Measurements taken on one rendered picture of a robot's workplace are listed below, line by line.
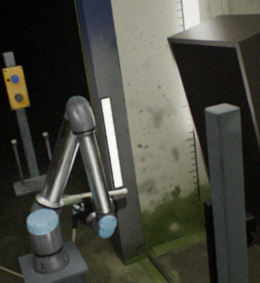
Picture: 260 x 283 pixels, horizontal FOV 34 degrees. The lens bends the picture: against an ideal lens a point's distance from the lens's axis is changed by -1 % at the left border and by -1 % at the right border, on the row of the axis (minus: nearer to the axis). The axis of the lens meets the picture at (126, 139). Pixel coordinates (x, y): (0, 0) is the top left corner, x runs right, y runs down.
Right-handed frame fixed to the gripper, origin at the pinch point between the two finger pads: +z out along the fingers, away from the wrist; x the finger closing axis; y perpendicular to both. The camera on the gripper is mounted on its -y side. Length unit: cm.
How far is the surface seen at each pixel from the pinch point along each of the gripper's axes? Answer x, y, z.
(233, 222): -57, -71, -159
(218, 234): -58, -67, -156
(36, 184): -11.6, -2.2, 31.7
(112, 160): 33.9, -19.3, 14.0
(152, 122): 62, -45, 10
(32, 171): -8.1, -5.6, 47.4
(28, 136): -11, -30, 49
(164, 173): 75, -8, 6
